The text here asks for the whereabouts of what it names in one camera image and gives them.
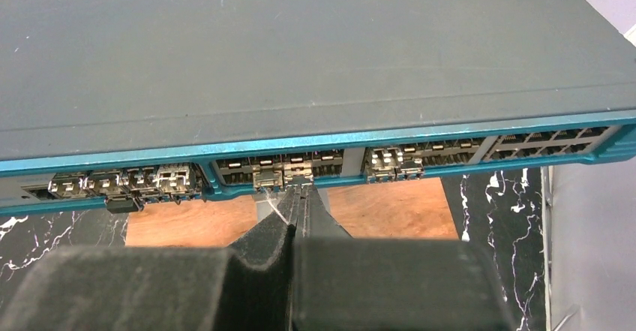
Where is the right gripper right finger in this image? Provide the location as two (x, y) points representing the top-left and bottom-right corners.
(292, 185), (514, 330)

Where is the silver SFP module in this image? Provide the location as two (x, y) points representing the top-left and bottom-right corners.
(283, 161), (314, 187)

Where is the wooden base board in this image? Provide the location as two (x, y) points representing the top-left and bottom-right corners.
(125, 179), (458, 247)

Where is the grey teal network switch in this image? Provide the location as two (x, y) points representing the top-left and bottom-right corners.
(1, 0), (635, 216)

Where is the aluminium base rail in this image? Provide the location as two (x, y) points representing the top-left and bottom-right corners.
(540, 166), (554, 330)

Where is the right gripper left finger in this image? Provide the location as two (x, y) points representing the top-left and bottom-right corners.
(1, 187), (301, 330)

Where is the metal switch stand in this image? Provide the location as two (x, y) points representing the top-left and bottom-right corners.
(252, 192), (283, 223)

